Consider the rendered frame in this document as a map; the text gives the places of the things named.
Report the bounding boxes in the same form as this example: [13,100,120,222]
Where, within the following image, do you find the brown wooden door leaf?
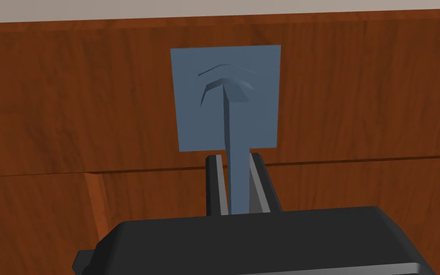
[0,8,440,275]

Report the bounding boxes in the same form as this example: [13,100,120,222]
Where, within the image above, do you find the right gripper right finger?
[249,152,283,214]

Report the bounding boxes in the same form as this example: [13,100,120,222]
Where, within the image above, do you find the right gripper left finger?
[205,154,230,217]

